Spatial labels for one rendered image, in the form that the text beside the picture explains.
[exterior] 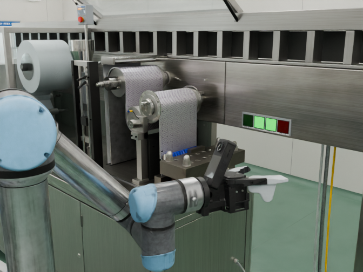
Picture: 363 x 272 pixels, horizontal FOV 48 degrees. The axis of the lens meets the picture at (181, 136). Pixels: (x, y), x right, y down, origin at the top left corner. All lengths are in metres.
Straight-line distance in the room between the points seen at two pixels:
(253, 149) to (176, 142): 3.01
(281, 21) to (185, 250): 1.00
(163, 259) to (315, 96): 1.00
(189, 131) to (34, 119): 1.29
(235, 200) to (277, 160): 3.73
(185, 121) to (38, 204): 1.21
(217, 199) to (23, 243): 0.42
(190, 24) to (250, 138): 2.92
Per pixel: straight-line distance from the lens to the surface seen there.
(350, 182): 4.32
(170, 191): 0.86
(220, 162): 0.90
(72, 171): 0.90
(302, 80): 1.69
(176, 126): 1.84
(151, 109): 1.76
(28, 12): 7.56
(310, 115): 1.69
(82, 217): 1.95
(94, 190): 0.92
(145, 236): 0.89
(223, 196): 0.94
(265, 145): 4.71
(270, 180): 0.93
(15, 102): 0.70
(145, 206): 0.83
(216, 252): 1.88
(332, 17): 1.64
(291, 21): 1.72
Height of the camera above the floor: 1.57
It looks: 14 degrees down
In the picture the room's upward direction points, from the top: straight up
